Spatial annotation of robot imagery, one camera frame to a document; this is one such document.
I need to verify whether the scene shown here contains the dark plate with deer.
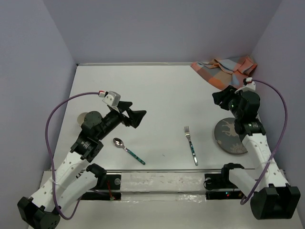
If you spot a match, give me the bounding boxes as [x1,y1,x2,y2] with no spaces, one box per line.
[214,117,247,155]

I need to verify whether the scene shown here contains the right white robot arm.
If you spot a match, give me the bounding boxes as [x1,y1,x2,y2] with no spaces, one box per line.
[212,85,301,220]

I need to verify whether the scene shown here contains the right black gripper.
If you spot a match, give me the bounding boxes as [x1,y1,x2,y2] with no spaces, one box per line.
[212,85,244,119]

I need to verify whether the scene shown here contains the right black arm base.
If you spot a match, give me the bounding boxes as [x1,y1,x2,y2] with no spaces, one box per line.
[203,173,244,200]

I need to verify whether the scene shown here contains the orange checkered cloth placemat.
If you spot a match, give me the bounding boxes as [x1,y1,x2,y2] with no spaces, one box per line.
[191,55,257,90]

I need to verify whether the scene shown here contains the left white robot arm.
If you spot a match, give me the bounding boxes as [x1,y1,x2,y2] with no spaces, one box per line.
[17,102,146,229]

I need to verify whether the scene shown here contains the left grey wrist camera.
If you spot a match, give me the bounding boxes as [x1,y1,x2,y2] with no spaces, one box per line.
[99,91,121,107]

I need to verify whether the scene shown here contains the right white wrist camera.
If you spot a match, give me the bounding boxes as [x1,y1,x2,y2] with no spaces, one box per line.
[235,77,256,94]

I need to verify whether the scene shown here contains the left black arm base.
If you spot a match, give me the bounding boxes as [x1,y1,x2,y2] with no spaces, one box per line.
[81,174,121,201]

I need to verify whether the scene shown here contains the spoon with teal handle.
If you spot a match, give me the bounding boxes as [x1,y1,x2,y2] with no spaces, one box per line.
[112,138,146,165]

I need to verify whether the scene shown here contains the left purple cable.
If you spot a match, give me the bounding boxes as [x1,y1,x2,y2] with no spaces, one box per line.
[45,92,101,220]

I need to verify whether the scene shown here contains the pink paper cup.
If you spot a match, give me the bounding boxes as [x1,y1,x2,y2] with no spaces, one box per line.
[77,112,87,126]

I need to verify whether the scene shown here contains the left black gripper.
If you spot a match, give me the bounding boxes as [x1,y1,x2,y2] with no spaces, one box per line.
[96,101,146,140]

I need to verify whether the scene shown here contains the fork with teal handle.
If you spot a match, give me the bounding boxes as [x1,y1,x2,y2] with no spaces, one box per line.
[184,126,198,166]

